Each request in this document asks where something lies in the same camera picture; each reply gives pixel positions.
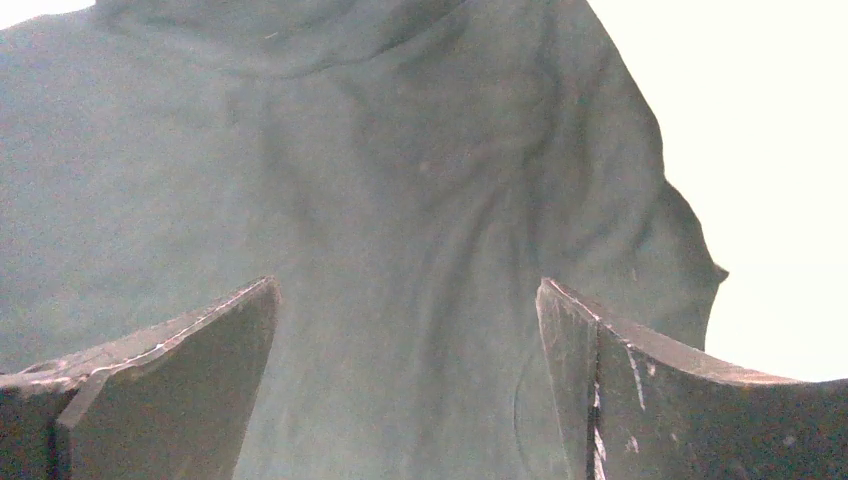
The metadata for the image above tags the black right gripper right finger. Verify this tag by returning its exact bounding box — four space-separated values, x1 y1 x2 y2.
536 279 847 480

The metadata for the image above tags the black t shirt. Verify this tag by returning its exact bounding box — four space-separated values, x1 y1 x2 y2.
1 1 722 479

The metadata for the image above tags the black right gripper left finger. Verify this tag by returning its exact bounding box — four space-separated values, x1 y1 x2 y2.
1 277 281 479

